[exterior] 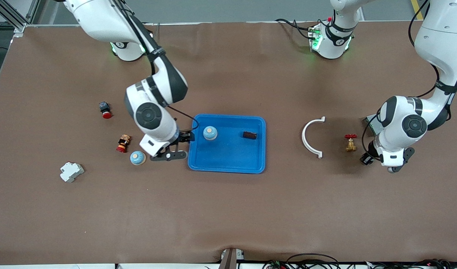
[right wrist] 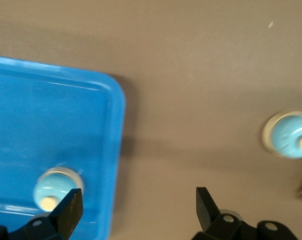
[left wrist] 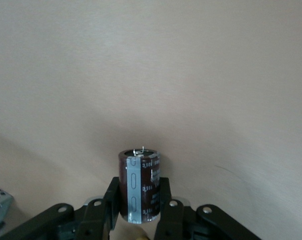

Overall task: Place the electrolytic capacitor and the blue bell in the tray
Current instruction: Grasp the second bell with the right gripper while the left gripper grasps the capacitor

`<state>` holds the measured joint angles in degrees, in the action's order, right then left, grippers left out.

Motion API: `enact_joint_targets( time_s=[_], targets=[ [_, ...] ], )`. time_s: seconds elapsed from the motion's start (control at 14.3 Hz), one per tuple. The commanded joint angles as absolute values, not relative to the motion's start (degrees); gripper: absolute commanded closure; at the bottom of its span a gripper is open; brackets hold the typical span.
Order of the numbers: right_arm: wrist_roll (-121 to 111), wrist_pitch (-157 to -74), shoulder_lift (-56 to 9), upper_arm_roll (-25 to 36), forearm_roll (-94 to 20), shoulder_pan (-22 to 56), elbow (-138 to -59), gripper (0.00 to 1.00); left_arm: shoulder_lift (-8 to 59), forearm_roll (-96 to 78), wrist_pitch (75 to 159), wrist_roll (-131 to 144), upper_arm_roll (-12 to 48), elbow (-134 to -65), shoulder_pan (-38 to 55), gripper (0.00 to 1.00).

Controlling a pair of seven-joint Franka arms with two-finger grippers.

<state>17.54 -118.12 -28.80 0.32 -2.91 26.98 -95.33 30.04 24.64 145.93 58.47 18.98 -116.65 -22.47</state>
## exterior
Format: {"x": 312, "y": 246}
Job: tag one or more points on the blue call bell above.
{"x": 210, "y": 133}
{"x": 137, "y": 158}

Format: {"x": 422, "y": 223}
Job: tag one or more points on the black electrolytic capacitor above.
{"x": 366, "y": 160}

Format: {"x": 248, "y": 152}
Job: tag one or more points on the brown electrolytic capacitor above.
{"x": 249, "y": 135}

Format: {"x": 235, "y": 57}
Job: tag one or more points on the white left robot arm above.
{"x": 396, "y": 112}

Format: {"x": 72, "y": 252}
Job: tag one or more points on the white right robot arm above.
{"x": 101, "y": 18}

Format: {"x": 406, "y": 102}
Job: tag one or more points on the blue plastic tray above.
{"x": 228, "y": 157}

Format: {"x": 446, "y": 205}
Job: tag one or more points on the red yellow push button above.
{"x": 123, "y": 144}

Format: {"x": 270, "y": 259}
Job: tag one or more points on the silver metal power module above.
{"x": 371, "y": 126}

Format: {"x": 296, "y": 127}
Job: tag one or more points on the black red emergency button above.
{"x": 105, "y": 109}

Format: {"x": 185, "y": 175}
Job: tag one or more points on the brown table mat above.
{"x": 228, "y": 209}

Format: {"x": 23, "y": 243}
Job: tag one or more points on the white circuit breaker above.
{"x": 71, "y": 172}

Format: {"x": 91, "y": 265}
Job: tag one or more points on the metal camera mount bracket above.
{"x": 230, "y": 259}

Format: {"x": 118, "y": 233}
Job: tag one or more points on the aluminium frame profile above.
{"x": 20, "y": 28}

